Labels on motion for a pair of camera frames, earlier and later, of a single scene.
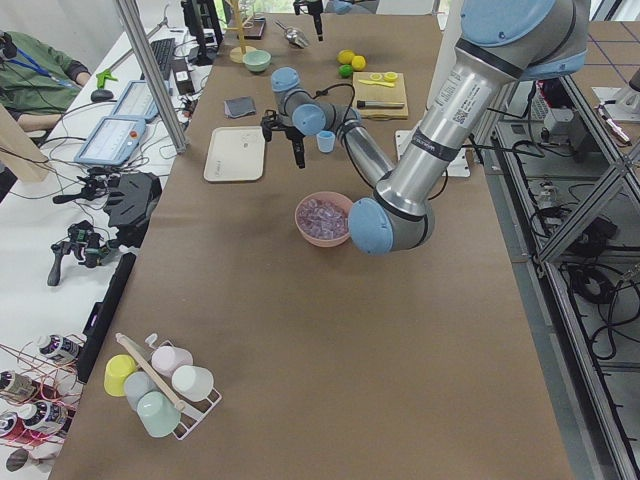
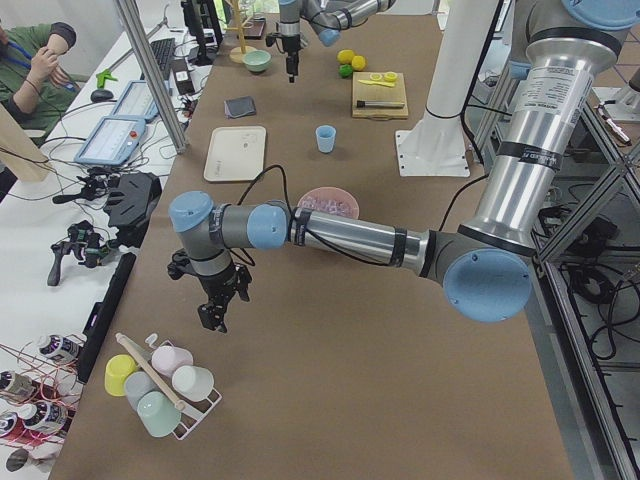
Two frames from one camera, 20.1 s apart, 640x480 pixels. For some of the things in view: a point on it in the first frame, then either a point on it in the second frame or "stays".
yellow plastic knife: [387, 84] stays
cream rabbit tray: [236, 153] stays
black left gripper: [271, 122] → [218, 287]
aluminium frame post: [132, 14] stays
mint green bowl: [257, 60] stays
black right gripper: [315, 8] → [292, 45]
